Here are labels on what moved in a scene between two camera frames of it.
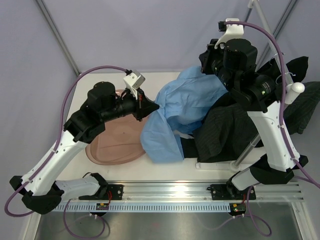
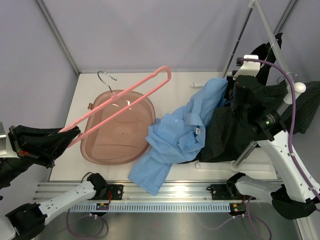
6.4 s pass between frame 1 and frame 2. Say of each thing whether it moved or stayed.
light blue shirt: moved
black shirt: moved
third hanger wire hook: stayed
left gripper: moved
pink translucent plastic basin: stayed
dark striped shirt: stayed
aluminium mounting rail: stayed
